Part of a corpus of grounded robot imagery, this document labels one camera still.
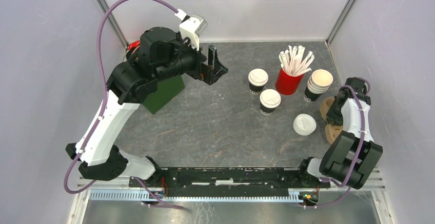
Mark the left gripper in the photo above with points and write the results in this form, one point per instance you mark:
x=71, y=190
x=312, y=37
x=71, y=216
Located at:
x=206, y=73

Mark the black paper cup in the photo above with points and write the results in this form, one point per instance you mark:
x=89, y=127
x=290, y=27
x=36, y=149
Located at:
x=254, y=89
x=266, y=111

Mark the green paper bag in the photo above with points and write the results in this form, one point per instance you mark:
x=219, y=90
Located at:
x=167, y=90

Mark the stack of white lids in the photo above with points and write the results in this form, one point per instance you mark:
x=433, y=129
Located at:
x=304, y=124

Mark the stack of paper cups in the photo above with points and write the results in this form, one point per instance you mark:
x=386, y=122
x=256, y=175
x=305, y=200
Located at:
x=318, y=83

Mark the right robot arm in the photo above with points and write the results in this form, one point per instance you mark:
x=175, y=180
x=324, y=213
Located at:
x=353, y=154

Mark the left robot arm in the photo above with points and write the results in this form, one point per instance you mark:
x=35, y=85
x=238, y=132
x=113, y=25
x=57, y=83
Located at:
x=162, y=54

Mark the red cup holder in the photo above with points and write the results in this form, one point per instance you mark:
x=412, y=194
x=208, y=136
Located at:
x=286, y=84

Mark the red object behind bag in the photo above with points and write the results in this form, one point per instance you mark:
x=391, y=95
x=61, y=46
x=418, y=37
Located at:
x=133, y=45

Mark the brown cardboard cup carrier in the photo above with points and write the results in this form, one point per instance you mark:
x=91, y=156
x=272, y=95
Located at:
x=332, y=128

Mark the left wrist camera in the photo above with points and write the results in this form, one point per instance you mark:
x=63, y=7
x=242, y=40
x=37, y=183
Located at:
x=192, y=26

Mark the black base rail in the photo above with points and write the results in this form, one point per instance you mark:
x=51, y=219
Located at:
x=232, y=182

